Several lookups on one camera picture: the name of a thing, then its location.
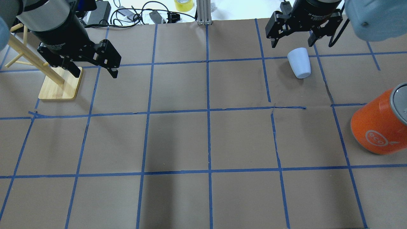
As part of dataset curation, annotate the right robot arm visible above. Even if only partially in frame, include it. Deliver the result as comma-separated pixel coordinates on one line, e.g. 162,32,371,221
266,0,407,48

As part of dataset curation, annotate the orange canister with grey lid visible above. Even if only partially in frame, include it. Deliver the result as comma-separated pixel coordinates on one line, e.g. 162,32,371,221
350,83,407,155

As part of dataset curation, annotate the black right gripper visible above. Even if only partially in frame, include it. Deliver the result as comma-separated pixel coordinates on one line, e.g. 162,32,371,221
266,0,343,48

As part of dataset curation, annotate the black power adapter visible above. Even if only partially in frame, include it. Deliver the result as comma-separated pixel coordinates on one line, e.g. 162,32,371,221
87,1,111,25

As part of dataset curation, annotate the aluminium frame post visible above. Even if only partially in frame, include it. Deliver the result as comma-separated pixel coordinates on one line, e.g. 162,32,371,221
196,0,213,25

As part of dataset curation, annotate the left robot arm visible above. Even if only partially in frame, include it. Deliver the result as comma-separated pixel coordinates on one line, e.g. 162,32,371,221
1,0,121,78

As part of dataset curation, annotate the yellow tape roll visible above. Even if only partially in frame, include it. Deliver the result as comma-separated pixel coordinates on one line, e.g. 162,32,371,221
174,0,194,12

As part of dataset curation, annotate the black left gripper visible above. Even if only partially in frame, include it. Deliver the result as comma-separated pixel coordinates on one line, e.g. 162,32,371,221
37,13,121,79

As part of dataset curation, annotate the black cable bundle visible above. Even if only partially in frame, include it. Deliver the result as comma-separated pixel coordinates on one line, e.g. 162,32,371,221
110,0,197,27

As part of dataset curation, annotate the light blue plastic cup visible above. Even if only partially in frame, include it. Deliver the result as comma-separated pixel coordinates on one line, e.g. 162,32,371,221
287,47,311,79

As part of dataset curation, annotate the wooden mug tree stand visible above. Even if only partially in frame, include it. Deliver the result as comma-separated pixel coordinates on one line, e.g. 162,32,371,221
5,23,83,100

